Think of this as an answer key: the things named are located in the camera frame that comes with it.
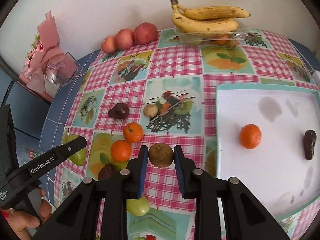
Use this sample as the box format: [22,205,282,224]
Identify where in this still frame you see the large red apple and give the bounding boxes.
[133,22,158,45]

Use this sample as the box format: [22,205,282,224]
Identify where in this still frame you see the white teal-rimmed tray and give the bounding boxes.
[215,83,319,218]

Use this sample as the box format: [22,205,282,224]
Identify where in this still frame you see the orange fruit in box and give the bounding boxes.
[215,34,229,46]

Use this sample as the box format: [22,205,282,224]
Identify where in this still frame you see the pink paper flower bouquet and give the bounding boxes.
[19,11,66,102]

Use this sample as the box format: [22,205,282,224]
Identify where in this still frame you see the small red apple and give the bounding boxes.
[101,35,118,54]

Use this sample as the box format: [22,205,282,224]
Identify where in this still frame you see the green apple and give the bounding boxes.
[126,195,150,216]
[65,134,86,166]

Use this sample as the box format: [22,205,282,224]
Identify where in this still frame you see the lower yellow banana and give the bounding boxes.
[172,5,239,33]

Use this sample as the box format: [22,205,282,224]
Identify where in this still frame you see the dark avocado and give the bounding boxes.
[303,130,317,160]
[98,163,116,180]
[108,102,130,119]

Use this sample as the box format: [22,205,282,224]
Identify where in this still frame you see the upper yellow banana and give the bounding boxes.
[170,0,251,21]

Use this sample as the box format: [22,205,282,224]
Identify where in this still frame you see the clear glass vase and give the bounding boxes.
[44,52,80,87]

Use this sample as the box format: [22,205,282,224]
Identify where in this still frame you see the orange tangerine on tray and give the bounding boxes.
[240,124,262,150]

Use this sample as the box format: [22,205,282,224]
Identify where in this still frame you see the dark avocado on tray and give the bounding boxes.
[303,130,317,160]

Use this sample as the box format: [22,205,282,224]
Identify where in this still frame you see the orange tangerine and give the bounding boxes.
[123,122,144,143]
[111,140,132,162]
[240,124,262,150]

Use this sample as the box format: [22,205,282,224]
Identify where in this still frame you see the pink checkered fruit tablecloth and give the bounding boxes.
[48,28,319,239]

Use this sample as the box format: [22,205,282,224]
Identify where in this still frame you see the clear plastic fruit box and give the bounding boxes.
[174,20,248,48]

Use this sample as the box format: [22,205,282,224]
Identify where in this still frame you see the middle red apple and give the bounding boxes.
[114,29,135,50]

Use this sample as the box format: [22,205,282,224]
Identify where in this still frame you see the yellow banana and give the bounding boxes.
[170,0,251,21]
[172,5,239,33]

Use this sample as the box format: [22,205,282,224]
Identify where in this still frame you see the left hand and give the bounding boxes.
[8,188,52,240]

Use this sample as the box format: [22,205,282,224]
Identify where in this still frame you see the dark avocado on cloth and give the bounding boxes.
[108,102,130,119]

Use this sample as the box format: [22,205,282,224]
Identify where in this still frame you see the small tan fruit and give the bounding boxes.
[143,104,158,118]

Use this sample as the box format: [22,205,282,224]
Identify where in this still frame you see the brown kiwi fruit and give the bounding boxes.
[148,142,174,168]

